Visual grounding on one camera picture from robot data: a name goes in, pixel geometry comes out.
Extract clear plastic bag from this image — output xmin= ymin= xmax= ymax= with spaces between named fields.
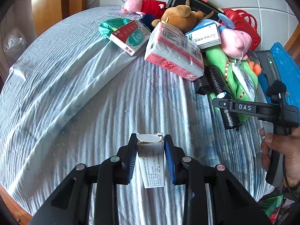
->
xmin=2 ymin=28 xmax=27 ymax=60

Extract green plush toy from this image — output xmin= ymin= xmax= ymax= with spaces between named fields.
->
xmin=205 ymin=44 xmax=259 ymax=122

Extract small white medicine box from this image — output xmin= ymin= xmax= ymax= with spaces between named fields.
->
xmin=136 ymin=133 xmax=166 ymax=189

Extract black gift bag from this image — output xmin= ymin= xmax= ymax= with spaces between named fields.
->
xmin=166 ymin=0 xmax=225 ymax=17

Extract yellow duck plush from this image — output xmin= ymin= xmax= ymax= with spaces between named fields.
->
xmin=247 ymin=60 xmax=262 ymax=76

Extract red toy suitcase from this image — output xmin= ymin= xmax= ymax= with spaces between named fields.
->
xmin=222 ymin=8 xmax=262 ymax=50

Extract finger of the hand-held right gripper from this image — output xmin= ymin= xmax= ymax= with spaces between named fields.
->
xmin=211 ymin=98 xmax=235 ymax=113

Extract green plastic package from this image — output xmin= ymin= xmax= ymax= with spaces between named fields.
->
xmin=98 ymin=17 xmax=133 ymax=38

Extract green bag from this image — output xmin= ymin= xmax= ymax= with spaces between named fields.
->
xmin=258 ymin=191 xmax=285 ymax=216

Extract dark blue fuzzy object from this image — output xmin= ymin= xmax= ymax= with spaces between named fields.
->
xmin=138 ymin=14 xmax=154 ymax=31

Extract white blue medicine box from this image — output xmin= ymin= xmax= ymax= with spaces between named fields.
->
xmin=185 ymin=23 xmax=222 ymax=50

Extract person's right hand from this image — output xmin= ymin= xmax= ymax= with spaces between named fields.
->
xmin=260 ymin=128 xmax=300 ymax=189

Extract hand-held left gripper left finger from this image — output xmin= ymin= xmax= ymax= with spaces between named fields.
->
xmin=29 ymin=133 xmax=138 ymax=225

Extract large pink tissue bundle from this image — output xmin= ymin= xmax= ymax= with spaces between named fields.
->
xmin=144 ymin=23 xmax=205 ymax=82

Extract white wet wipes pack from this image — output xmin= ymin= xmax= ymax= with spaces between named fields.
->
xmin=231 ymin=63 xmax=256 ymax=102

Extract pink pig plush blue clothes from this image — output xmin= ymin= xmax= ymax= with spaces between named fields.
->
xmin=191 ymin=13 xmax=252 ymax=60

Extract brown bear plush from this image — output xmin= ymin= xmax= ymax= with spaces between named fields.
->
xmin=151 ymin=5 xmax=204 ymax=32

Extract pink pig plush red clothes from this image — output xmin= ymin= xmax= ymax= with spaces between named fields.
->
xmin=121 ymin=0 xmax=167 ymax=15

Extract red green medicine box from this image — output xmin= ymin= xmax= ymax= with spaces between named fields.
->
xmin=108 ymin=19 xmax=152 ymax=57

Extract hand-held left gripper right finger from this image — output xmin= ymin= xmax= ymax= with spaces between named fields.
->
xmin=164 ymin=135 xmax=272 ymax=225

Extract black garbage bag roll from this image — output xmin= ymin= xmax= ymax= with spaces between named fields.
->
xmin=193 ymin=76 xmax=213 ymax=96
xmin=206 ymin=65 xmax=241 ymax=130

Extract blue plastic crate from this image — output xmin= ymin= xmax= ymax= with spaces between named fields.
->
xmin=254 ymin=42 xmax=300 ymax=106

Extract wooden headboard surround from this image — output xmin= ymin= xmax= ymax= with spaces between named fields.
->
xmin=30 ymin=0 xmax=300 ymax=59

